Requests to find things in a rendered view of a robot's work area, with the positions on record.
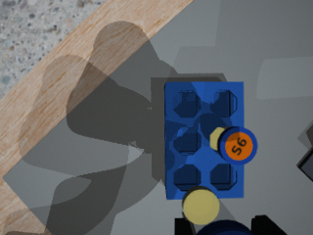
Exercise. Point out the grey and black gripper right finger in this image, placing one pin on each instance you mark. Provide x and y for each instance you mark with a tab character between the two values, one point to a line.
263	225

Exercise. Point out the blue tube rack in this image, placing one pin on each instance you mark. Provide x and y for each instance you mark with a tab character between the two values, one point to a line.
189	119

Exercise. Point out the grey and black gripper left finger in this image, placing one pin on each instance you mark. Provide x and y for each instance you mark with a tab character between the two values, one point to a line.
182	227

